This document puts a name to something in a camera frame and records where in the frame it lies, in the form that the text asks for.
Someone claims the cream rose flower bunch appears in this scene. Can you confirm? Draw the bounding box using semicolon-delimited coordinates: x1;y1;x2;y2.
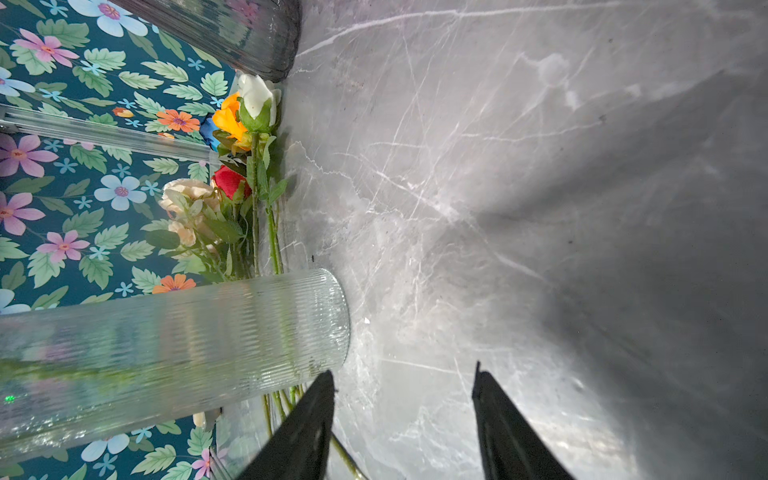
142;179;253;283

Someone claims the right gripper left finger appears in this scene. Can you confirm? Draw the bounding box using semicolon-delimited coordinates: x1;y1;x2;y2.
237;370;335;480

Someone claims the dark maroon glass vase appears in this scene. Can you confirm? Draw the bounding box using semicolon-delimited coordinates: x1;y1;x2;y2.
117;0;302;82

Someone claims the orange rose flower stem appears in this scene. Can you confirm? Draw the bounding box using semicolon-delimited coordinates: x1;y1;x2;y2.
212;93;253;152

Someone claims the white rosebud flower stem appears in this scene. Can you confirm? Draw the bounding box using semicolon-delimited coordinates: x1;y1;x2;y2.
237;73;368;479

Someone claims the red rose flower stem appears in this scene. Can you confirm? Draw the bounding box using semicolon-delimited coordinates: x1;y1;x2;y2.
213;166;252;202

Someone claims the blue rose flower stem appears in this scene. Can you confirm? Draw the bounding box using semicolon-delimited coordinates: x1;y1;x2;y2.
199;113;220;152

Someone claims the clear ribbed glass vase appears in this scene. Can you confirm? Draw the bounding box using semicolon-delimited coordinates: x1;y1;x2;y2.
1;269;351;465

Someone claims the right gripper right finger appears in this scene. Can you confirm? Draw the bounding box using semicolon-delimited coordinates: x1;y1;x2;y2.
471;364;574;480

